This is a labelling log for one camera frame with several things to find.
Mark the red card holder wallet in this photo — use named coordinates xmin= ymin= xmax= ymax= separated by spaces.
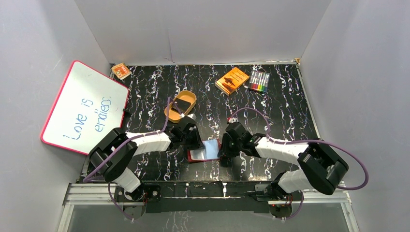
xmin=188 ymin=139 xmax=220 ymax=163

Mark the stack of black credit cards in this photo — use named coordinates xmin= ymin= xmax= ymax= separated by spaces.
xmin=173 ymin=99 xmax=191 ymax=113

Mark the orange oval tray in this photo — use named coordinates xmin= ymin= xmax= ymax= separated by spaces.
xmin=164 ymin=90 xmax=197 ymax=123

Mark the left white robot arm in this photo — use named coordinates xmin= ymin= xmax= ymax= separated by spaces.
xmin=88 ymin=114 xmax=204 ymax=201

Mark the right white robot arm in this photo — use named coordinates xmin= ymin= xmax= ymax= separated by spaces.
xmin=218 ymin=122 xmax=349 ymax=200

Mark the small orange card box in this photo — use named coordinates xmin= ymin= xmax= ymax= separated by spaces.
xmin=111 ymin=63 xmax=131 ymax=80

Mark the orange book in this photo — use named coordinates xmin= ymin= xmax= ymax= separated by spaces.
xmin=215 ymin=67 xmax=249 ymax=96

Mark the pack of coloured markers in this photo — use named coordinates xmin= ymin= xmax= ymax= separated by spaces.
xmin=248 ymin=71 xmax=270 ymax=93

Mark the pink framed whiteboard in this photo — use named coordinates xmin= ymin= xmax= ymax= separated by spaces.
xmin=40 ymin=60 xmax=129 ymax=155

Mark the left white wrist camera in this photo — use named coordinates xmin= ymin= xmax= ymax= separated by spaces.
xmin=180 ymin=114 xmax=197 ymax=124

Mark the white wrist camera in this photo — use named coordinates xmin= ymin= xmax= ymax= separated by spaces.
xmin=227 ymin=117 xmax=239 ymax=124
xmin=180 ymin=114 xmax=197 ymax=124

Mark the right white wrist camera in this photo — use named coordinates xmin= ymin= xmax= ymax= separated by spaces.
xmin=227 ymin=117 xmax=239 ymax=124

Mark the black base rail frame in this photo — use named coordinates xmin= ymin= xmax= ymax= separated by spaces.
xmin=64 ymin=181 xmax=351 ymax=221

